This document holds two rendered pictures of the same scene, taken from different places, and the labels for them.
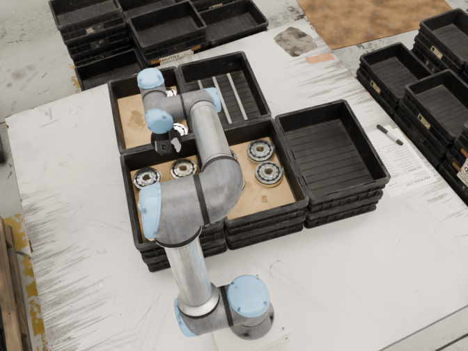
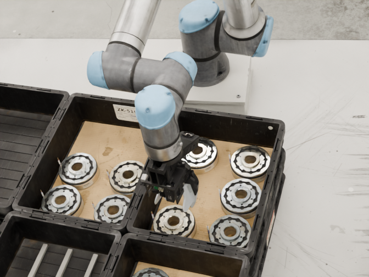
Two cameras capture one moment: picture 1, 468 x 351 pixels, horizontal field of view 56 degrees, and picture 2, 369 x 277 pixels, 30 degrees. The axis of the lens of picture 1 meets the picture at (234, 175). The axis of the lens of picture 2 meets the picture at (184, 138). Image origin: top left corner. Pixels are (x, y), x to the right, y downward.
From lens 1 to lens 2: 1.86 m
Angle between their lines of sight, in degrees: 70
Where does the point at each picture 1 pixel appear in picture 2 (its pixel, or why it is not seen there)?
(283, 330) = not seen: hidden behind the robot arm
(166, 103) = (158, 63)
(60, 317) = not seen: outside the picture
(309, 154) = (10, 179)
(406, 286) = (51, 66)
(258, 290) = (188, 10)
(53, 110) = not seen: outside the picture
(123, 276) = (319, 187)
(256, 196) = (113, 158)
